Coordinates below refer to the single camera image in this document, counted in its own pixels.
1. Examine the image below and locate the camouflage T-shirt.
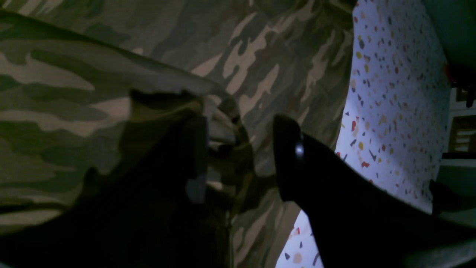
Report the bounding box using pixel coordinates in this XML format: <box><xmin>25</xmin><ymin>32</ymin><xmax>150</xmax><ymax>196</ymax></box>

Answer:
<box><xmin>0</xmin><ymin>0</ymin><xmax>358</xmax><ymax>268</ymax></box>

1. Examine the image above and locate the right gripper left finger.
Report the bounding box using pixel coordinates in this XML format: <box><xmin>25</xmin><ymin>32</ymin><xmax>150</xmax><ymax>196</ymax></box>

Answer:
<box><xmin>1</xmin><ymin>116</ymin><xmax>228</xmax><ymax>268</ymax></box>

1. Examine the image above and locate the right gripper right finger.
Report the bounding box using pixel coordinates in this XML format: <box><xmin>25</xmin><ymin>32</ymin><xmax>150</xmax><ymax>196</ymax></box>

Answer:
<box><xmin>273</xmin><ymin>114</ymin><xmax>475</xmax><ymax>268</ymax></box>

